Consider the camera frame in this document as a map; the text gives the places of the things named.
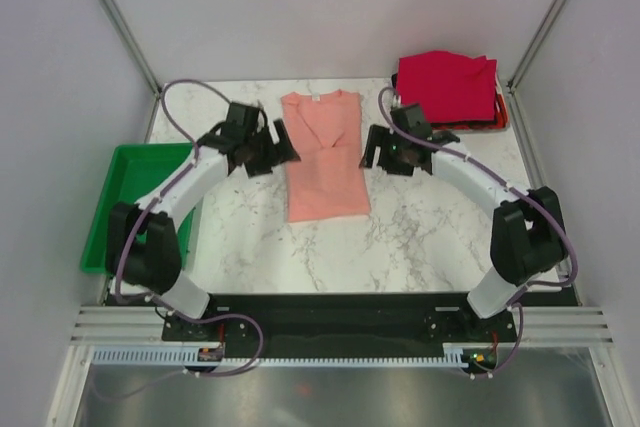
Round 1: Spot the green plastic tray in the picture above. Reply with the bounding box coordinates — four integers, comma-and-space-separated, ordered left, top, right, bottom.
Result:
79, 143, 192, 274

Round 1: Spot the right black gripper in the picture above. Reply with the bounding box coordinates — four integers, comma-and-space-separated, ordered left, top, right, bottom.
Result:
360, 124, 415, 178

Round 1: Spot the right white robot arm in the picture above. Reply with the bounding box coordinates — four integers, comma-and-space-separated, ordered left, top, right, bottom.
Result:
360, 104, 569, 341

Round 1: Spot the left aluminium frame post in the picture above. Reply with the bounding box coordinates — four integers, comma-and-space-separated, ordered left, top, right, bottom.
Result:
98, 0, 161, 97

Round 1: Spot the aluminium frame post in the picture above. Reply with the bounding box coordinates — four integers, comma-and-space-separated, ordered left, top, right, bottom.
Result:
506, 0, 569, 92
98, 0, 161, 97

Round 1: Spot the white slotted cable duct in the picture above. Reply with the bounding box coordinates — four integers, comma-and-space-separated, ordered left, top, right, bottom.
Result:
91, 342, 467, 368

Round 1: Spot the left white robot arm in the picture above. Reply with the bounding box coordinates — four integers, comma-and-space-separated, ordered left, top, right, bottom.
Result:
105, 102, 300, 340

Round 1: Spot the folded red t shirt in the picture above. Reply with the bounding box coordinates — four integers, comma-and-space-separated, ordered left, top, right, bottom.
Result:
395, 51, 498, 123

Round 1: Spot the right aluminium frame post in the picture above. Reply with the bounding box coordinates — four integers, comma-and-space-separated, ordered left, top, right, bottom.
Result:
506, 0, 569, 92

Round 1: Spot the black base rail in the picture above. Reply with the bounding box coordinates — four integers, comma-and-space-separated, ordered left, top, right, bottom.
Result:
162, 293, 516, 354

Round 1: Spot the pink t shirt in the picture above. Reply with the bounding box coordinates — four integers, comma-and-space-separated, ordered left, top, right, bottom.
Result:
281, 90, 371, 223

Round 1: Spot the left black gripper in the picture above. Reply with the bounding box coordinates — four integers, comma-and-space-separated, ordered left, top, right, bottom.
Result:
243, 118, 299, 178

